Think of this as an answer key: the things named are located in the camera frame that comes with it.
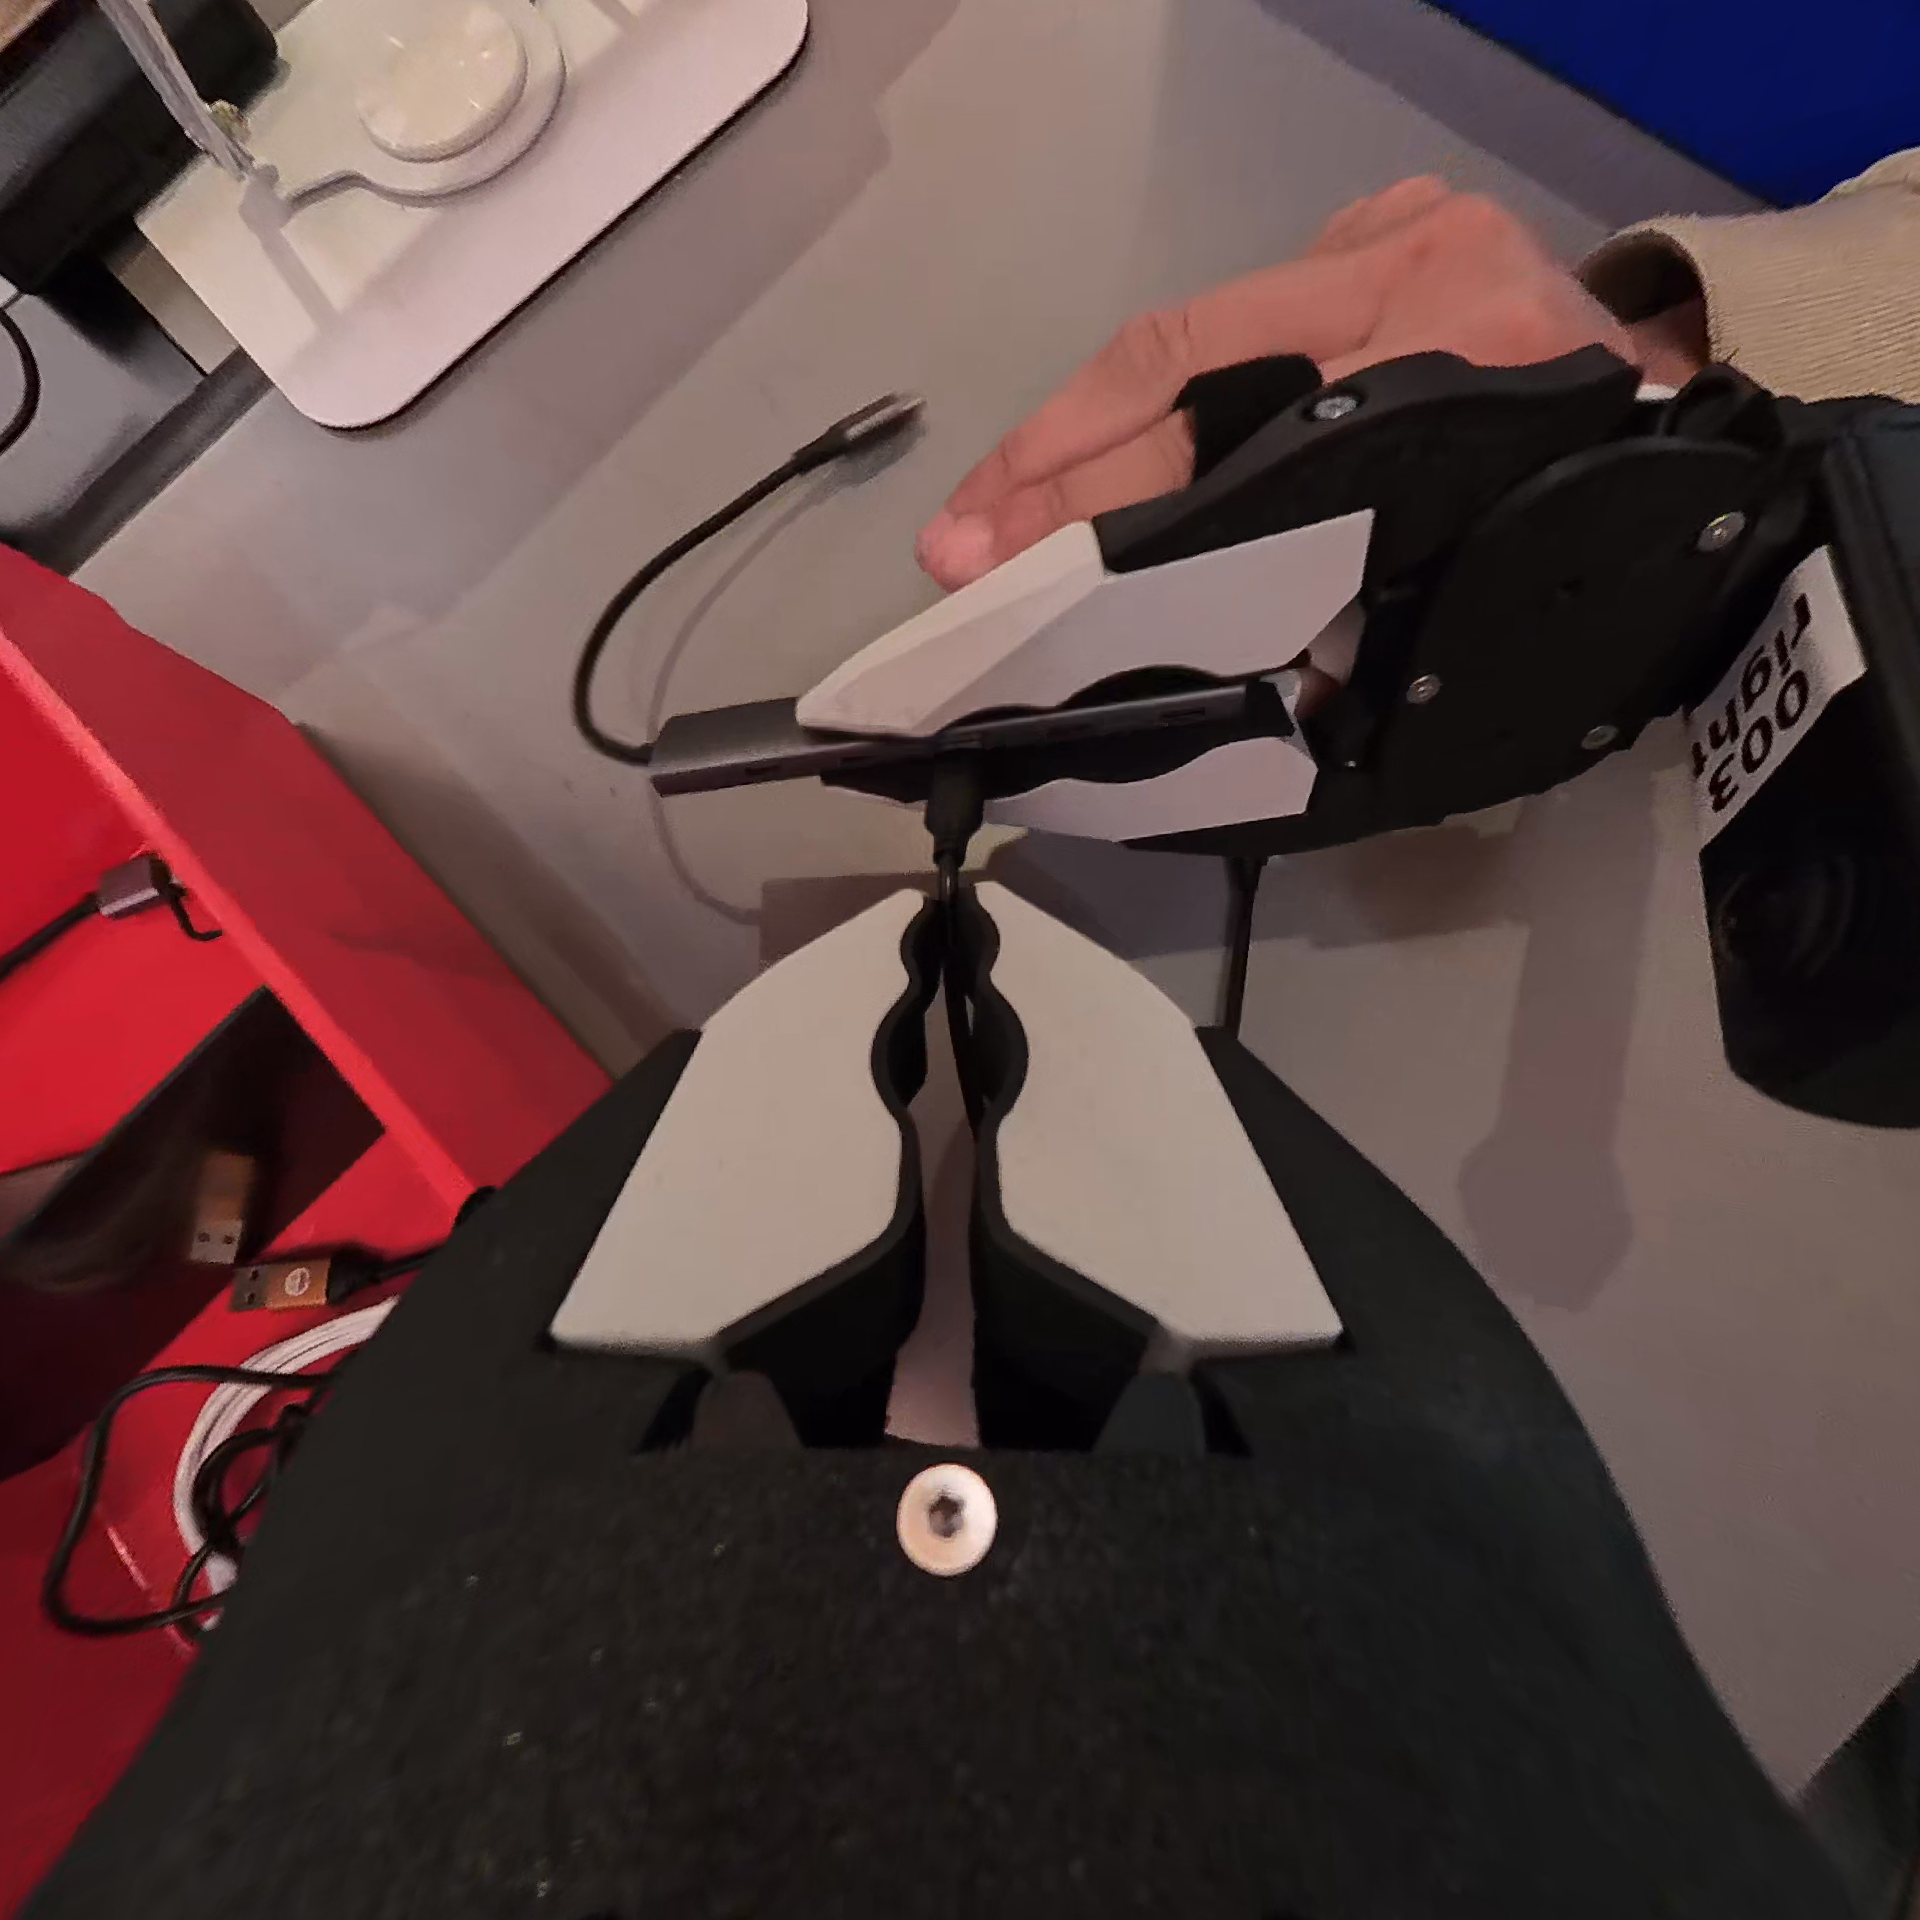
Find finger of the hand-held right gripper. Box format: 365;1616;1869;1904
790;507;1379;744
956;666;1328;846

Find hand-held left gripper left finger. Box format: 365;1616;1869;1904
549;890;949;1454

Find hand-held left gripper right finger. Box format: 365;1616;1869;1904
973;883;1347;1454

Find black cable with blue-ringed plugs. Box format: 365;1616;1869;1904
925;749;1259;1150

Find grey USB hub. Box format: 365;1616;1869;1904
0;851;227;981
574;391;1298;796

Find black cable with orange plug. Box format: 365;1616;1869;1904
49;1187;498;1641

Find red plastic bin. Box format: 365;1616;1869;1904
0;534;617;1915

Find grey desk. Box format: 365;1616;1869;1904
0;0;1920;1800

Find person's right hand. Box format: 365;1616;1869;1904
915;172;1640;594

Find black bin divider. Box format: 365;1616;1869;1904
0;981;395;1300

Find wooden book stand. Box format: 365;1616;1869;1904
92;0;812;434

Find black case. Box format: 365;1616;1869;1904
0;0;279;297

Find white charging cable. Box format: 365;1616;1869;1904
174;1296;406;1595

